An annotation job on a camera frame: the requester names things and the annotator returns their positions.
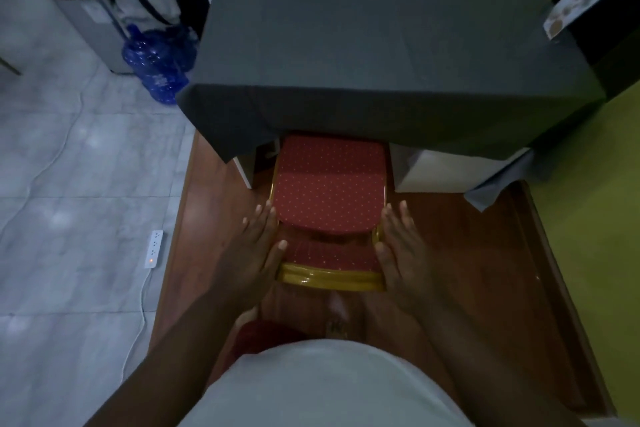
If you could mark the white power strip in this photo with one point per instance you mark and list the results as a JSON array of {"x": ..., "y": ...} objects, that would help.
[{"x": 154, "y": 249}]

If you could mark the person's left forearm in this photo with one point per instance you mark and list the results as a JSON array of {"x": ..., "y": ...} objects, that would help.
[{"x": 170, "y": 366}]

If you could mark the person's red shorts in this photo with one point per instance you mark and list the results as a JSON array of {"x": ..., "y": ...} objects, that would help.
[{"x": 262, "y": 336}]

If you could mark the person's left thumb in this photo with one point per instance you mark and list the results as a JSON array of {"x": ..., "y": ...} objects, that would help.
[{"x": 280, "y": 255}]

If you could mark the person's left hand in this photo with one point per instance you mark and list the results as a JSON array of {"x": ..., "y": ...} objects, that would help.
[{"x": 247, "y": 266}]

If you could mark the person's right hand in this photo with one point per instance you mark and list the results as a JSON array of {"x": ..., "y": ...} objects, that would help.
[{"x": 407, "y": 271}]

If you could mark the black speaker box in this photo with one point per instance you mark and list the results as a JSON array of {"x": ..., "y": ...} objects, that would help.
[{"x": 607, "y": 31}]

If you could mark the red dotted gold-framed chair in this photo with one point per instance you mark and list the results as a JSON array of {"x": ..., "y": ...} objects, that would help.
[{"x": 330, "y": 181}]

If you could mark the person's white shirt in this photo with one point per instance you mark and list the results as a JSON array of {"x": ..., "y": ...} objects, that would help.
[{"x": 325, "y": 386}]

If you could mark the grey tablecloth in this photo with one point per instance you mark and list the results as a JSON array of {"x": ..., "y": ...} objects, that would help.
[{"x": 380, "y": 51}]

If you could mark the person's right forearm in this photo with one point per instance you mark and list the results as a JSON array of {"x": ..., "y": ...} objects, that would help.
[{"x": 480, "y": 371}]

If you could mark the paper sheet with brown circles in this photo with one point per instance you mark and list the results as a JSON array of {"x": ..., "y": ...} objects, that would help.
[{"x": 574, "y": 5}]

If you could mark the large blue water bottle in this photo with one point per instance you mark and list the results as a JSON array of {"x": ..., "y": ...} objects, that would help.
[
  {"x": 184, "y": 49},
  {"x": 152, "y": 66}
]

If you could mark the person's right thumb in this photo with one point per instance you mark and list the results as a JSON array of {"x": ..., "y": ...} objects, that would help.
[{"x": 381, "y": 257}]

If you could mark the white bag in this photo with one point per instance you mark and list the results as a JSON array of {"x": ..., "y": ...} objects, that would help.
[{"x": 142, "y": 1}]

